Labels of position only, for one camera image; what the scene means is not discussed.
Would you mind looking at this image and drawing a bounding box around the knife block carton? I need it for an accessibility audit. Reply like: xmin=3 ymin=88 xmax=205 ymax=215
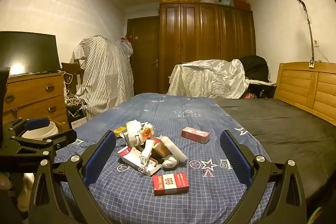
xmin=67 ymin=109 xmax=87 ymax=130

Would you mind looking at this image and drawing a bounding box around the yellow snack wrapper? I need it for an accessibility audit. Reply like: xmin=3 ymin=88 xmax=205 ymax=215
xmin=113 ymin=127 xmax=129 ymax=138

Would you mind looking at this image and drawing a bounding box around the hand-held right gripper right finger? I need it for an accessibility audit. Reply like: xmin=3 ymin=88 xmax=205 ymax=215
xmin=220 ymin=130 xmax=307 ymax=224

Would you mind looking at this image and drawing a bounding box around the white foam strip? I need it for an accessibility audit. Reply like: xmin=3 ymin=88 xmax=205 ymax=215
xmin=160 ymin=135 xmax=188 ymax=163

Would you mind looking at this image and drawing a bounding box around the wooden headboard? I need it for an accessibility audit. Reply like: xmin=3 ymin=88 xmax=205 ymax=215
xmin=273 ymin=61 xmax=336 ymax=126

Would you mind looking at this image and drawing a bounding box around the brown wooden wardrobe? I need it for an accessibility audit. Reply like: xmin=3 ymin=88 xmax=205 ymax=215
xmin=158 ymin=2 xmax=256 ymax=94

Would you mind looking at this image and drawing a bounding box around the black flat screen television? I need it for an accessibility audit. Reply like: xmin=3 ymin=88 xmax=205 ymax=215
xmin=0 ymin=31 xmax=61 ymax=76

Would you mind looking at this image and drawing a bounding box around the wooden chair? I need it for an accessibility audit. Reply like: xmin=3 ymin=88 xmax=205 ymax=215
xmin=61 ymin=63 xmax=84 ymax=88

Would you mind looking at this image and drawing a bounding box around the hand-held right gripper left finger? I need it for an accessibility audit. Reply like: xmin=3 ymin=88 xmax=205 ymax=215
xmin=28 ymin=130 xmax=117 ymax=224

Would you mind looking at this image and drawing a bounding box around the white satin cloth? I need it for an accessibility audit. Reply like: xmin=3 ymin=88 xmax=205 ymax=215
xmin=167 ymin=59 xmax=251 ymax=99

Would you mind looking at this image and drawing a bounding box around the pink rectangular box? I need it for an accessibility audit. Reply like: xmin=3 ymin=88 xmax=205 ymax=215
xmin=181 ymin=127 xmax=210 ymax=144

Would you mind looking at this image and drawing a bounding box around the beige sponge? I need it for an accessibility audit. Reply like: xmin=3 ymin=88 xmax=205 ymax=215
xmin=152 ymin=139 xmax=171 ymax=157

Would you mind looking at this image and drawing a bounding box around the white tissue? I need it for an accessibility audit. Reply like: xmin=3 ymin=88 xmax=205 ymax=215
xmin=162 ymin=156 xmax=179 ymax=169

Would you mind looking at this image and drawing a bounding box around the blue checked bedsheet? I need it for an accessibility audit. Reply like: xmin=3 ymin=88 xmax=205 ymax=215
xmin=54 ymin=93 xmax=276 ymax=224

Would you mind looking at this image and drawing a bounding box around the tangle of white cables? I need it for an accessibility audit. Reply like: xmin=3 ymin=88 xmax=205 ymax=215
xmin=63 ymin=70 xmax=88 ymax=114

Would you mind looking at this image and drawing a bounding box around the dark side table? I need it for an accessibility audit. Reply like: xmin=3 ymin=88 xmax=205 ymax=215
xmin=247 ymin=80 xmax=277 ymax=99

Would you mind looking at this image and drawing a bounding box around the white plastic bucket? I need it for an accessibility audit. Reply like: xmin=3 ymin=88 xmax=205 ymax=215
xmin=21 ymin=120 xmax=59 ymax=141

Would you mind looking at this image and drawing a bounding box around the red storage box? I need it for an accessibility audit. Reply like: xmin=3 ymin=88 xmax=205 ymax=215
xmin=234 ymin=0 xmax=250 ymax=10

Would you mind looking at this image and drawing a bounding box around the bent metal rod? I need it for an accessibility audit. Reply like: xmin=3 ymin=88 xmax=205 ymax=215
xmin=248 ymin=0 xmax=315 ymax=68

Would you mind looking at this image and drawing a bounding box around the red cigarette box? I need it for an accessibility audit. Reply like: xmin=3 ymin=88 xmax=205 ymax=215
xmin=154 ymin=173 xmax=189 ymax=195

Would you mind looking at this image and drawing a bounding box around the red white wrapper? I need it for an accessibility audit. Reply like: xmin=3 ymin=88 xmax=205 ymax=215
xmin=118 ymin=147 xmax=163 ymax=176

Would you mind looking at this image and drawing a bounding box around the black mattress cover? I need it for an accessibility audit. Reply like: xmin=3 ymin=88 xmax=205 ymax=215
xmin=214 ymin=98 xmax=336 ymax=203

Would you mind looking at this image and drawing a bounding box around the white charger cable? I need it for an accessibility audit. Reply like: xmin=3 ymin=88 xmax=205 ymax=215
xmin=139 ymin=139 xmax=155 ymax=173

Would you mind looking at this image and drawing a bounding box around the black cloth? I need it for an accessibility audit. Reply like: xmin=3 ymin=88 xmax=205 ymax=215
xmin=239 ymin=55 xmax=271 ymax=83

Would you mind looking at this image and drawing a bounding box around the striped grey white cloth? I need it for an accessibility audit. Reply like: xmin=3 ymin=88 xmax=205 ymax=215
xmin=70 ymin=35 xmax=135 ymax=121

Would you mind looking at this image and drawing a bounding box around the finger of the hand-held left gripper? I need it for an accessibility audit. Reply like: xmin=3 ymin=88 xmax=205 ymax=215
xmin=3 ymin=117 xmax=51 ymax=139
xmin=10 ymin=129 xmax=78 ymax=161

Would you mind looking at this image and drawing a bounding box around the wooden drawer dresser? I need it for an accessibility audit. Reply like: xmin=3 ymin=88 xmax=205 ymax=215
xmin=1 ymin=72 xmax=70 ymax=132

